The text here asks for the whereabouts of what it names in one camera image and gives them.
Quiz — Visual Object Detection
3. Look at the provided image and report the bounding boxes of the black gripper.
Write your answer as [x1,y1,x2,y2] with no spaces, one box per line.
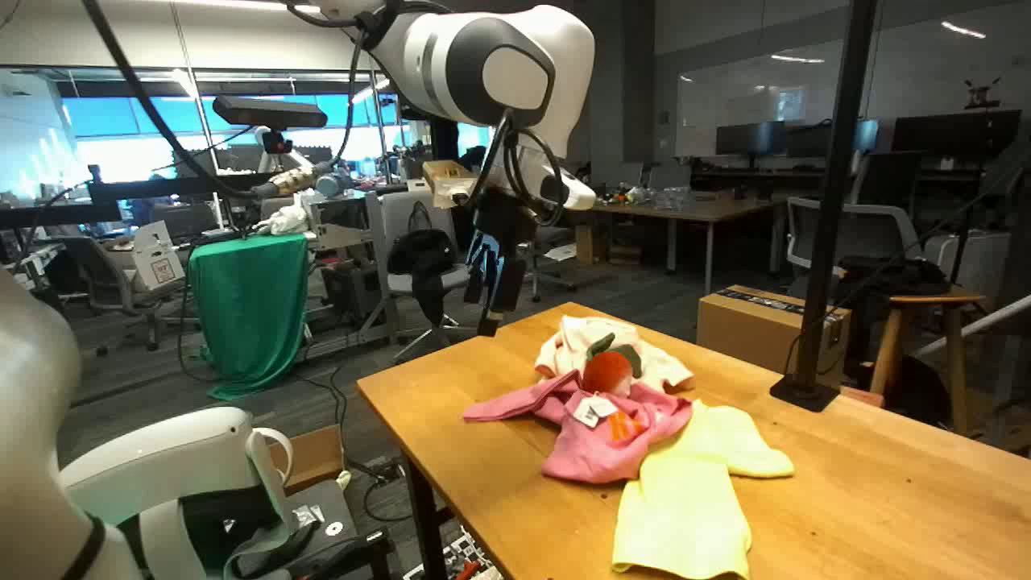
[466,190,541,339]

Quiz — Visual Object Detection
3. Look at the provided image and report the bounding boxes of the pink cloth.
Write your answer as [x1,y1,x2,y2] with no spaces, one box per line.
[462,367,696,491]

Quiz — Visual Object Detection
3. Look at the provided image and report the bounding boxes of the yellow cloth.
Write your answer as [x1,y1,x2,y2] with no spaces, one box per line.
[610,400,799,580]

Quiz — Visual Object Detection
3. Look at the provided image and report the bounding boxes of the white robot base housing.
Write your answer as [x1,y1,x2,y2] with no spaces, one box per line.
[59,403,301,580]

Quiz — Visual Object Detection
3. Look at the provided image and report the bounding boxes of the black office chair with jacket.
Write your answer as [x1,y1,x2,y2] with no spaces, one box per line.
[382,224,477,365]

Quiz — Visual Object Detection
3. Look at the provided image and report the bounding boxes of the long wooden desk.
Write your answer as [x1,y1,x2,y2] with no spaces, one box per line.
[572,190,775,297]

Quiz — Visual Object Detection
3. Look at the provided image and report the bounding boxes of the cardboard box with black tape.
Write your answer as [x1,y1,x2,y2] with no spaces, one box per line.
[694,281,854,381]

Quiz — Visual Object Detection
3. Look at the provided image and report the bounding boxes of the brown wooden board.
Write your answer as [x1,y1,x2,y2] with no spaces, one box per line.
[268,423,347,496]

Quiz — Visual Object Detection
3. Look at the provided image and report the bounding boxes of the green draped cloth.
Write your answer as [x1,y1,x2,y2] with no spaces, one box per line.
[186,233,314,407]

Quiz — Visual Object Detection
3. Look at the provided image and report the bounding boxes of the power strip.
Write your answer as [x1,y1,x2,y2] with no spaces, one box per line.
[432,527,502,580]

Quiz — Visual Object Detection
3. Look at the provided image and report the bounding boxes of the black controller box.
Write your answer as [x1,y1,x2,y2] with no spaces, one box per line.
[284,480,372,580]

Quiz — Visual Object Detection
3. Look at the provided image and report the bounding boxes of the black vertical stand pole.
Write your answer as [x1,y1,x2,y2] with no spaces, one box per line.
[771,0,884,415]

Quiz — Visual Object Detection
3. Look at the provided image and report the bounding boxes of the white sign board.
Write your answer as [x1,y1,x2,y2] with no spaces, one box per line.
[128,220,186,297]

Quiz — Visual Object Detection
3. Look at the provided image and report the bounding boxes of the white mesh office chair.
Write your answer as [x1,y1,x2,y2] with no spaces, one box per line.
[783,193,926,277]

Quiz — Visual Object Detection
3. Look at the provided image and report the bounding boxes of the black bag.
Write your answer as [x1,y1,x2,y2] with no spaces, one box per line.
[834,259,955,381]

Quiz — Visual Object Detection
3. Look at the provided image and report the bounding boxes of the wooden stool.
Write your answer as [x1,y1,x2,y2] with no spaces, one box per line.
[868,291,987,433]

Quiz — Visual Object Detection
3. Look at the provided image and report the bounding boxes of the wide black monitor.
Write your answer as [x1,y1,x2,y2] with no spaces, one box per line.
[890,105,1023,167]

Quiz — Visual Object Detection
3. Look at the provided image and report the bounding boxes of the cream garment with drawstring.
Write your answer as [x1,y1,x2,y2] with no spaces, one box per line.
[531,312,696,395]

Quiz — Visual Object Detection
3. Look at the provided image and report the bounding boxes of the black bar camera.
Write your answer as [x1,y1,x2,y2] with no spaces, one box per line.
[208,93,331,132]

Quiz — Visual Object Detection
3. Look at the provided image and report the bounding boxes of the black mount bar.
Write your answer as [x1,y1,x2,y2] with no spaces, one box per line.
[0,167,284,233]

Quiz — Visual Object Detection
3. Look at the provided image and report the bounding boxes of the black cable with silver connector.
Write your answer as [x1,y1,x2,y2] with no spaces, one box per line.
[76,0,326,202]

